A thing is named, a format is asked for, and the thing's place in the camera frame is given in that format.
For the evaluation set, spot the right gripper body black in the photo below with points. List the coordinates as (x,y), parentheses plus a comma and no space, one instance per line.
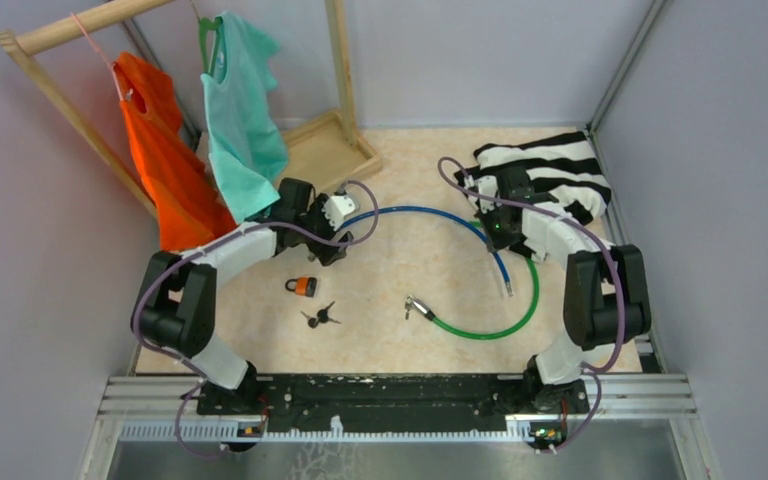
(497,234)

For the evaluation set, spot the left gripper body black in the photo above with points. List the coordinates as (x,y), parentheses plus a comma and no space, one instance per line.
(316,222)

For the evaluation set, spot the orange padlock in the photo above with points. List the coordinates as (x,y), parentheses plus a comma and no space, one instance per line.
(302,286)

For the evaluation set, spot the black keys bunch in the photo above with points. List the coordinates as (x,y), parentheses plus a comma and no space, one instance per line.
(321,317)

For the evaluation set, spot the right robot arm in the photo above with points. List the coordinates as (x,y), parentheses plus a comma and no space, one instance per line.
(605,301)

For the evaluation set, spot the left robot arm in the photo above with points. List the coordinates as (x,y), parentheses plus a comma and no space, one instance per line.
(175,312)

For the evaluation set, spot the wooden clothes rack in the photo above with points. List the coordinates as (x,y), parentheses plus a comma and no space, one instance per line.
(325,150)

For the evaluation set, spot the black white striped cloth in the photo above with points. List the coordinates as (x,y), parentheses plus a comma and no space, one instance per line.
(556,172)

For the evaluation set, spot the teal t-shirt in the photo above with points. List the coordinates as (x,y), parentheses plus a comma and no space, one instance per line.
(246,149)

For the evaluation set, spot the orange garment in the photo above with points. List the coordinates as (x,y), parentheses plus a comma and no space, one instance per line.
(188,210)

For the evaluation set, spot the green hanger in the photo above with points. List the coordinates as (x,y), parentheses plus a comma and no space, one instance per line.
(209,37)

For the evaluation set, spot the pink hanger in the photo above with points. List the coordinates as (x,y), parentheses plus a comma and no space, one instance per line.
(109,64)

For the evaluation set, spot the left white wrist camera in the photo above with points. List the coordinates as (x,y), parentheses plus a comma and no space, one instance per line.
(338,208)

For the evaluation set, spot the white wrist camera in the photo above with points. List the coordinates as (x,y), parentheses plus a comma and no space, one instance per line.
(338,208)
(485,185)

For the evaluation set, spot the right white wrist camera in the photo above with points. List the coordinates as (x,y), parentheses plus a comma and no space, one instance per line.
(485,185)

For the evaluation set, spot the green cable lock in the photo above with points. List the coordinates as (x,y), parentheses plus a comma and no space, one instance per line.
(488,296)

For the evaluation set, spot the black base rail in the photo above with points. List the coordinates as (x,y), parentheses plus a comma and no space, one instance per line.
(432,403)

